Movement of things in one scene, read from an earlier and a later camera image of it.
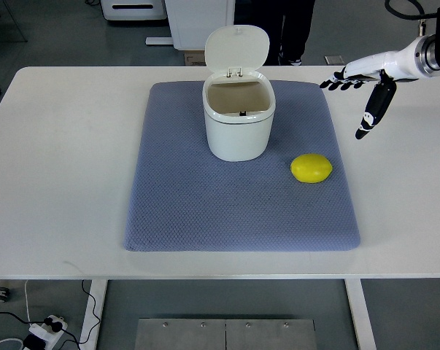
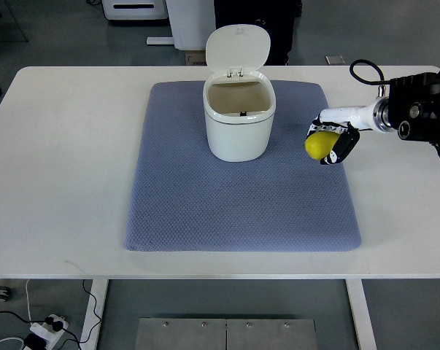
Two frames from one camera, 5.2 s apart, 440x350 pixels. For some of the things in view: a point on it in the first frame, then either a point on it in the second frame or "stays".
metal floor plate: (225, 334) stays
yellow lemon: (311, 168) -> (319, 145)
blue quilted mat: (186, 197) stays
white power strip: (47, 333) stays
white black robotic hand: (387, 68) -> (346, 122)
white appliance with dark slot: (133, 9) stays
